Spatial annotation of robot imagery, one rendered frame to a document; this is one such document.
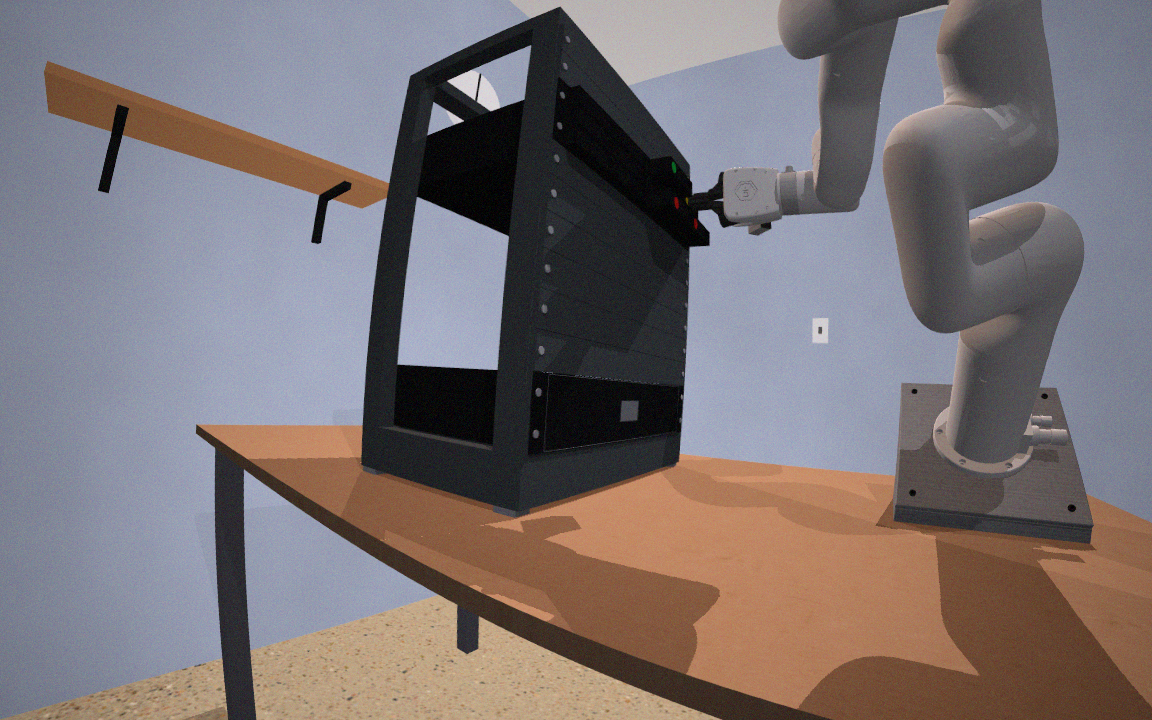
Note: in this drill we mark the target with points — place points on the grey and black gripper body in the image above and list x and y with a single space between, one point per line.
752 194

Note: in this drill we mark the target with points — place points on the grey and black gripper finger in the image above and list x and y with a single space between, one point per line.
715 193
716 206

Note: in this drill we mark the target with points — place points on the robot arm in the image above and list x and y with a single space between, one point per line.
995 135

